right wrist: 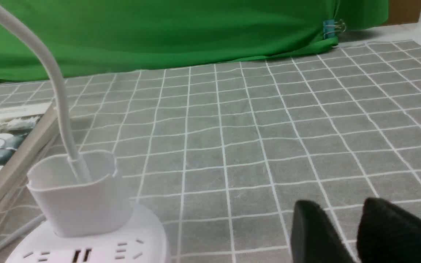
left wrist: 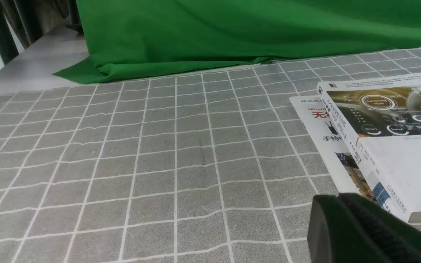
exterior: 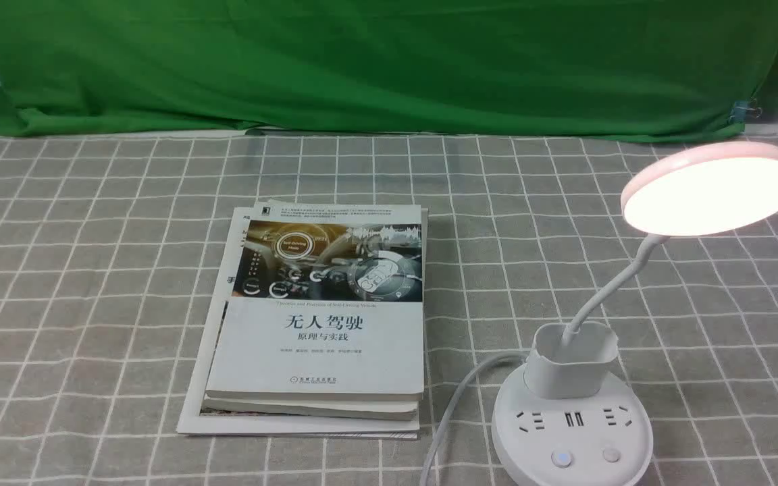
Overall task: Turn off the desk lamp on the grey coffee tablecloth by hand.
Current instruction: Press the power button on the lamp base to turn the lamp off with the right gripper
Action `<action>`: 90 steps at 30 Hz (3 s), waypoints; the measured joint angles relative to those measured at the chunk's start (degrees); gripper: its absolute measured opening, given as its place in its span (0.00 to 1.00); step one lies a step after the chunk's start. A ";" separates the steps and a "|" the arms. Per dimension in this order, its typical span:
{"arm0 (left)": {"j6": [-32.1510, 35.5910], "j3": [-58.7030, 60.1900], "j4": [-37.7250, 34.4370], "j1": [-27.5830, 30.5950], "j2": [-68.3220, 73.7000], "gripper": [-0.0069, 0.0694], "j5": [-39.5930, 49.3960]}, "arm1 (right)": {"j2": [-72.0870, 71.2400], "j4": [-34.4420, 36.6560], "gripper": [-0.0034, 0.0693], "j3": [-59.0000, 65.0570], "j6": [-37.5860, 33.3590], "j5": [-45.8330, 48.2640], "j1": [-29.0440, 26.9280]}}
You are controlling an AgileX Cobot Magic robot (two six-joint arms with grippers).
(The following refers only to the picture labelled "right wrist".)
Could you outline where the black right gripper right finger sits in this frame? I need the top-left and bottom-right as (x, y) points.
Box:
(356, 198), (421, 263)

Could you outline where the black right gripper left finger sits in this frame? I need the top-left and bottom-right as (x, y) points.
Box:
(290, 200), (354, 263)

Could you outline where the white desk lamp with socket base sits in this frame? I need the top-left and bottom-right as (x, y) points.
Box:
(0, 5), (171, 263)

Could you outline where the grey checked tablecloth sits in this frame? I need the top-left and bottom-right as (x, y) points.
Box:
(0, 39), (421, 263)

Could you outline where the blue binder clip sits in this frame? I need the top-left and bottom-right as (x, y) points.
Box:
(323, 19), (346, 39)

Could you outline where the cardboard box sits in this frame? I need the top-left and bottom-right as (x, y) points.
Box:
(382, 0), (421, 26)

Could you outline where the green backdrop cloth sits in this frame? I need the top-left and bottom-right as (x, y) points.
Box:
(0, 0), (388, 77)

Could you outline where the self-driving textbook top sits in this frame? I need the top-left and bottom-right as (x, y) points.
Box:
(0, 103), (59, 201)

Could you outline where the white power cable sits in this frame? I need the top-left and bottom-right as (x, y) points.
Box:
(0, 214), (46, 263)

